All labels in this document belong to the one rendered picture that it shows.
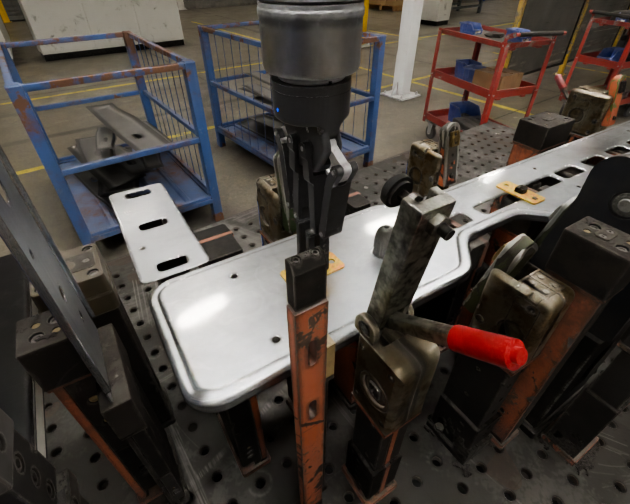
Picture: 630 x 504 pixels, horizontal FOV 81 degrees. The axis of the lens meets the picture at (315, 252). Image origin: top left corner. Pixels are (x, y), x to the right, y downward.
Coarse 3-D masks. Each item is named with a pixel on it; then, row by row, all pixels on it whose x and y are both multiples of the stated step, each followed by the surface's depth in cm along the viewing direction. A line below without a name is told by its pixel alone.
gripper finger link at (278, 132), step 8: (280, 128) 42; (280, 136) 42; (280, 144) 42; (280, 152) 43; (288, 152) 43; (280, 160) 44; (288, 160) 43; (288, 168) 44; (288, 176) 44; (288, 184) 44; (288, 192) 45; (288, 200) 46
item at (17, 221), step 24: (0, 168) 30; (24, 192) 33; (0, 216) 23; (24, 216) 31; (24, 240) 29; (48, 240) 36; (24, 264) 26; (48, 264) 33; (48, 288) 30; (72, 288) 39; (72, 312) 35; (72, 336) 31; (96, 336) 42; (96, 360) 37
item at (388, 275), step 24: (384, 192) 29; (408, 192) 29; (432, 192) 28; (408, 216) 27; (432, 216) 27; (408, 240) 28; (432, 240) 29; (384, 264) 32; (408, 264) 30; (384, 288) 33; (408, 288) 33; (384, 312) 34
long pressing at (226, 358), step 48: (576, 144) 89; (624, 144) 89; (480, 192) 71; (576, 192) 71; (288, 240) 59; (336, 240) 59; (192, 288) 50; (240, 288) 50; (336, 288) 50; (432, 288) 50; (192, 336) 44; (240, 336) 44; (336, 336) 43; (192, 384) 39; (240, 384) 39
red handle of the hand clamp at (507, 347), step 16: (400, 320) 35; (416, 320) 33; (432, 320) 33; (416, 336) 33; (432, 336) 31; (448, 336) 29; (464, 336) 28; (480, 336) 27; (496, 336) 26; (464, 352) 28; (480, 352) 26; (496, 352) 25; (512, 352) 25; (512, 368) 25
